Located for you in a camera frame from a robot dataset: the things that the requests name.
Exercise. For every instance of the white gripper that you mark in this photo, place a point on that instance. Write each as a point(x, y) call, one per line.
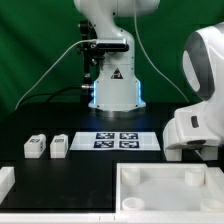
point(192, 129)

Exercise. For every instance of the white square table top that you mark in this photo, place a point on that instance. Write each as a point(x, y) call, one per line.
point(169, 187)

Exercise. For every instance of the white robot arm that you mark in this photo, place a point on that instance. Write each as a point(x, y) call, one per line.
point(118, 90)

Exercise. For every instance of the white marker sheet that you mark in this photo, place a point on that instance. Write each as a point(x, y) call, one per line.
point(133, 141)

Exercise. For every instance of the white left obstacle block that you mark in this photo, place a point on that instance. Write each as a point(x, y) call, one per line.
point(7, 180)

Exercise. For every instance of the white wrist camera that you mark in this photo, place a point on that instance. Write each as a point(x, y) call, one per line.
point(171, 140)

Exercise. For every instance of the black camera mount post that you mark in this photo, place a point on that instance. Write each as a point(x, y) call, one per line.
point(92, 56)

